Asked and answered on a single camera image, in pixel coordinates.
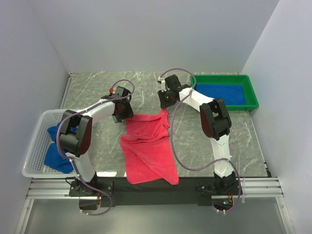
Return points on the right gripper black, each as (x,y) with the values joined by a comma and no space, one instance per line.
(163,103)

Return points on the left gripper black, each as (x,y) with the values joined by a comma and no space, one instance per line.
(128,113)

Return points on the large blue towel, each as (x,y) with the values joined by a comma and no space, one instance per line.
(231,94)

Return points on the pink towel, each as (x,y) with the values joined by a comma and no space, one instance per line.
(147,150)

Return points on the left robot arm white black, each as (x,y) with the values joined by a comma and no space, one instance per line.
(75,130)

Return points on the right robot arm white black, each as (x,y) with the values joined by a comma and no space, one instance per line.
(215,123)

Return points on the green plastic tray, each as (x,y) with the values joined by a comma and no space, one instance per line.
(236,79)

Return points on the blue towel in basket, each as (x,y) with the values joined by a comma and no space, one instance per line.
(53,159)

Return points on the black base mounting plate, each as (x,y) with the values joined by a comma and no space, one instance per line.
(117,191)

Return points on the white perforated plastic basket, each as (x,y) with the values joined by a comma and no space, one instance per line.
(34,166)

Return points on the aluminium rail frame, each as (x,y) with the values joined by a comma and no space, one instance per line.
(59,188)

